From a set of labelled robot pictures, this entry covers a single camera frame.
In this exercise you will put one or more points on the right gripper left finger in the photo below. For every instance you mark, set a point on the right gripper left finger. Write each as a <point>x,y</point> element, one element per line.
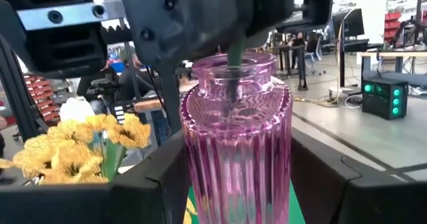
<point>100,204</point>

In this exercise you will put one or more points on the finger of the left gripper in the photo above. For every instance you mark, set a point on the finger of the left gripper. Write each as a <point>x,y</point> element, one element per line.
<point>187,20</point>
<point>270,7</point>

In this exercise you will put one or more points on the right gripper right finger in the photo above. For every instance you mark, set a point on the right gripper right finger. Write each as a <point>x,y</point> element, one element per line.
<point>367,204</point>

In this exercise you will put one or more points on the red artificial flower bunch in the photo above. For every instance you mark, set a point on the red artificial flower bunch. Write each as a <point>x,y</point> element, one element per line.
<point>237,49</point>

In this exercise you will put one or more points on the yellow artificial flower bunch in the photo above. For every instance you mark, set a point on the yellow artificial flower bunch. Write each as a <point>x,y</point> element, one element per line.
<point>66,150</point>

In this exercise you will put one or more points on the white artificial tulip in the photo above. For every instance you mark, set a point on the white artificial tulip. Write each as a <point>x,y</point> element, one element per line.
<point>76,110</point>

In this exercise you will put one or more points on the pink ribbed glass vase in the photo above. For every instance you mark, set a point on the pink ribbed glass vase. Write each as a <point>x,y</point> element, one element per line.
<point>233,150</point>

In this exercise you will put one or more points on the green table mat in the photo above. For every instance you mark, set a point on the green table mat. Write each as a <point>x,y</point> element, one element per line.
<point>297,214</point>

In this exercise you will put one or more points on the person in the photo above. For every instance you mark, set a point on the person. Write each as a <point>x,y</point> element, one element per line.
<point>131,77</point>

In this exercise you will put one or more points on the black box with green lights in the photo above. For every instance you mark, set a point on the black box with green lights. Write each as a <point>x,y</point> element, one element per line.
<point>383,99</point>

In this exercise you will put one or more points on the blue-legged wooden workbench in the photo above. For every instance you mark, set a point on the blue-legged wooden workbench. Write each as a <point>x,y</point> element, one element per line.
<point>393,55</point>

